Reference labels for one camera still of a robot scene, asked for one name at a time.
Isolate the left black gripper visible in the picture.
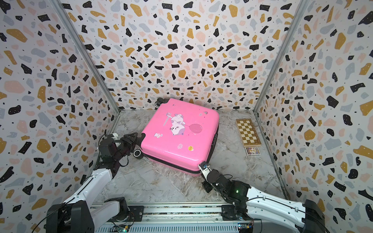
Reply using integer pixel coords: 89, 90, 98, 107
113, 133, 139, 163

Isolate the pink hard-shell suitcase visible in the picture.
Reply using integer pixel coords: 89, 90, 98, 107
133, 98, 220, 176

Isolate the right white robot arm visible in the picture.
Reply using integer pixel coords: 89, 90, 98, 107
199, 163, 329, 233

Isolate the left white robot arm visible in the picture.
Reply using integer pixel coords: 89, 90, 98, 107
44, 133, 145, 233

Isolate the small playing card box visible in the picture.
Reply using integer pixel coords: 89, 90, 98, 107
245, 147, 261, 156

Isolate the wooden chessboard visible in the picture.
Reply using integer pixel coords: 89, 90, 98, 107
236, 118, 262, 147

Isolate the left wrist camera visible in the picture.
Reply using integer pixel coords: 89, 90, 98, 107
107, 133, 119, 140

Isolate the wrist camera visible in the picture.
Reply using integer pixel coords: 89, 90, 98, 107
107, 133, 119, 140
198, 161, 211, 181

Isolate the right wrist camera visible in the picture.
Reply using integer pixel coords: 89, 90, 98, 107
198, 161, 211, 181

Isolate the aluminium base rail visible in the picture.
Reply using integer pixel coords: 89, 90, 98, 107
61, 202, 295, 233

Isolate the left aluminium corner post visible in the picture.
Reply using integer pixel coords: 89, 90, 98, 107
50, 1, 120, 114

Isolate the aluminium corner post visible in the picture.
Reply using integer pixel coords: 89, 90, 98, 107
50, 1, 120, 114
253, 0, 309, 113

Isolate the right aluminium corner post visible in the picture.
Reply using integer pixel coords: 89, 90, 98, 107
253, 0, 309, 113

